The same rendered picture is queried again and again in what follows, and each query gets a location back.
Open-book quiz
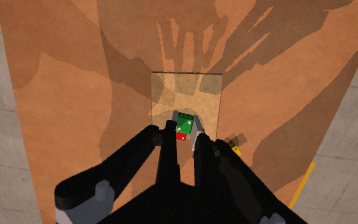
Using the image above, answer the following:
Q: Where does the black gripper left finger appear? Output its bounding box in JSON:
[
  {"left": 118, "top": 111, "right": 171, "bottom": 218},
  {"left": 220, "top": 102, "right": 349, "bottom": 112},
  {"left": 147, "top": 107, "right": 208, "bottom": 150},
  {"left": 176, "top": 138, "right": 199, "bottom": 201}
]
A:
[{"left": 54, "top": 110, "right": 185, "bottom": 224}]

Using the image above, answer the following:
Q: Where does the green die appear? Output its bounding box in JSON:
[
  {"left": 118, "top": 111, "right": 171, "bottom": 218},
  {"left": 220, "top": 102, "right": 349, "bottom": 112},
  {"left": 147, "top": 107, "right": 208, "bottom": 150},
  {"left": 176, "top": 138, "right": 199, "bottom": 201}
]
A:
[{"left": 176, "top": 112, "right": 194, "bottom": 134}]

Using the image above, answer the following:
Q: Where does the yellow die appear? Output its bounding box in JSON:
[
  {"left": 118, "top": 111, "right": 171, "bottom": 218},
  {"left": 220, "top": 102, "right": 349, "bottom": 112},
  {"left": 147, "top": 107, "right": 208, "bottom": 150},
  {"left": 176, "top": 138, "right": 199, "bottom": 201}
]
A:
[{"left": 228, "top": 141, "right": 242, "bottom": 156}]

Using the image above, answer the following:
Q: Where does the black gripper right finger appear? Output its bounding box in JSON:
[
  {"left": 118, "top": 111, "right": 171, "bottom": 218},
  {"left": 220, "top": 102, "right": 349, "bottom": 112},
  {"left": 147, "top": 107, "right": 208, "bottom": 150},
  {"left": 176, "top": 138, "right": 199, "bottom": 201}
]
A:
[{"left": 190, "top": 115, "right": 308, "bottom": 224}]

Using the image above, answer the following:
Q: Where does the tan mat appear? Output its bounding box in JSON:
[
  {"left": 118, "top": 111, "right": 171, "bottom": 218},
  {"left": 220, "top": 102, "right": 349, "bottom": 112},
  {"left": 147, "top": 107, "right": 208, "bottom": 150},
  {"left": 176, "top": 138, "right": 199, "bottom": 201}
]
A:
[{"left": 151, "top": 73, "right": 223, "bottom": 140}]

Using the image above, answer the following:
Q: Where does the red die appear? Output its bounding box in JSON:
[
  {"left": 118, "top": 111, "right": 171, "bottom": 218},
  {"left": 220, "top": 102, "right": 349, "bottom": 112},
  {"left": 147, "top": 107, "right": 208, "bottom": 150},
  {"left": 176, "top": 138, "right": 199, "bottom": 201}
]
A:
[{"left": 176, "top": 132, "right": 187, "bottom": 141}]

